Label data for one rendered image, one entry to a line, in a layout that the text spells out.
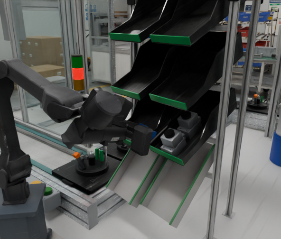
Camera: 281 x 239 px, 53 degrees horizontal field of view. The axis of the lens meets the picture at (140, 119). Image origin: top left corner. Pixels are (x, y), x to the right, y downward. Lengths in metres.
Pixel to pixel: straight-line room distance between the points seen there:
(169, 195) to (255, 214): 0.41
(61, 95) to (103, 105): 0.12
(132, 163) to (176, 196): 0.21
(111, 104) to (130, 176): 0.51
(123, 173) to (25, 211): 0.35
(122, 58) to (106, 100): 5.93
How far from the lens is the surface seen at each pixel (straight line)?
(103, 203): 1.08
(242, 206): 1.24
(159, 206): 0.93
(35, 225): 0.94
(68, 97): 0.60
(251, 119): 2.04
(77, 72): 1.28
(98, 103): 0.52
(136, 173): 0.99
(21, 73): 0.68
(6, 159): 0.84
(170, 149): 0.79
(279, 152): 1.57
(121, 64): 6.50
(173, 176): 0.94
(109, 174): 1.17
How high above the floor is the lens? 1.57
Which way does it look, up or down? 20 degrees down
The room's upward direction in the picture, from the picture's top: straight up
